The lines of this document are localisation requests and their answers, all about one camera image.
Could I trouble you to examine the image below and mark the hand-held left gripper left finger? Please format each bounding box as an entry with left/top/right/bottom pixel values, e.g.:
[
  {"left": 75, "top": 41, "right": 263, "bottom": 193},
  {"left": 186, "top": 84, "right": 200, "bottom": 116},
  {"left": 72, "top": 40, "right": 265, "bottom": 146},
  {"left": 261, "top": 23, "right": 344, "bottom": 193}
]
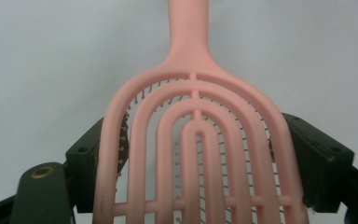
[{"left": 64, "top": 117, "right": 106, "bottom": 215}]

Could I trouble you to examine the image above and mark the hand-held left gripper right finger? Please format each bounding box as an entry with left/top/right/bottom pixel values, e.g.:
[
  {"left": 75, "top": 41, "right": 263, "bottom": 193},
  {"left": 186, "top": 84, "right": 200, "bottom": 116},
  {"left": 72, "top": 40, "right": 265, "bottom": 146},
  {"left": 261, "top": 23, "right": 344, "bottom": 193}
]
[{"left": 281, "top": 112, "right": 355, "bottom": 215}]

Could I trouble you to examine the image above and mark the pink hairbrush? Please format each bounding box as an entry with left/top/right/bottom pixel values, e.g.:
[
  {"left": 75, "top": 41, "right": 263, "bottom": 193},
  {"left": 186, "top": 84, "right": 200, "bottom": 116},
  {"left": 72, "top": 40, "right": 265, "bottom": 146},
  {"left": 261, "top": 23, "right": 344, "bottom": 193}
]
[{"left": 92, "top": 0, "right": 310, "bottom": 224}]

